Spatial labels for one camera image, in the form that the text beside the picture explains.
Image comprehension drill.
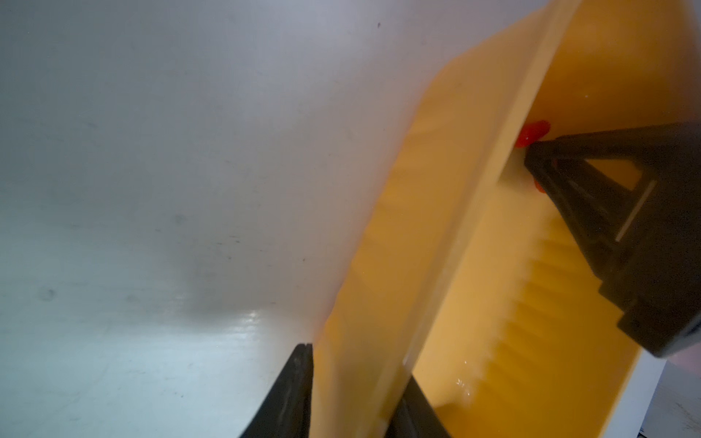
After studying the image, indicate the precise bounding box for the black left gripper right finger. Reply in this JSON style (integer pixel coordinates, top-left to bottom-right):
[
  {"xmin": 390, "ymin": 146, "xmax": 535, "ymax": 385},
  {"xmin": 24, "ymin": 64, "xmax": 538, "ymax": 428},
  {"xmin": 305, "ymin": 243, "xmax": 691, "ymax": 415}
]
[{"xmin": 384, "ymin": 377, "xmax": 450, "ymax": 438}]

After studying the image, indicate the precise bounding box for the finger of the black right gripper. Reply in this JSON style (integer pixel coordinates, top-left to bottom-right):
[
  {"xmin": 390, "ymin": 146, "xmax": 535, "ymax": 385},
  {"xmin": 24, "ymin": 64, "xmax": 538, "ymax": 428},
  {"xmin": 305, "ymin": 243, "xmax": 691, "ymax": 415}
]
[{"xmin": 524, "ymin": 122, "xmax": 700, "ymax": 358}]

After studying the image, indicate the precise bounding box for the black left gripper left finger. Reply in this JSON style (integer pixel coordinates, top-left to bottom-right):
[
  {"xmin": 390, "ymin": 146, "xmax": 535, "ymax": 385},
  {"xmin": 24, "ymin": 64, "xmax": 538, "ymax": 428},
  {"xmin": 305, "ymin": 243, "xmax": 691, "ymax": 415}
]
[{"xmin": 240, "ymin": 343, "xmax": 314, "ymax": 438}]

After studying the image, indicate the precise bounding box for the yellow plastic storage tray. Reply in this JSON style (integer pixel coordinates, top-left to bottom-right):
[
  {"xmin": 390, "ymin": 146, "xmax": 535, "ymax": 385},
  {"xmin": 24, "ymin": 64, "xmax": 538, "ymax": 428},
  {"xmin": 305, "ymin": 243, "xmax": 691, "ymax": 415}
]
[{"xmin": 310, "ymin": 1, "xmax": 700, "ymax": 437}]

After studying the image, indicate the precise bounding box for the red sleeve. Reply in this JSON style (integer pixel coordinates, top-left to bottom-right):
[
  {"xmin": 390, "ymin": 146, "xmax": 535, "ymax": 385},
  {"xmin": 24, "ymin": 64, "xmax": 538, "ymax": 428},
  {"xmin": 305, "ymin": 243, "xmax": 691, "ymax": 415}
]
[{"xmin": 514, "ymin": 120, "xmax": 551, "ymax": 149}]

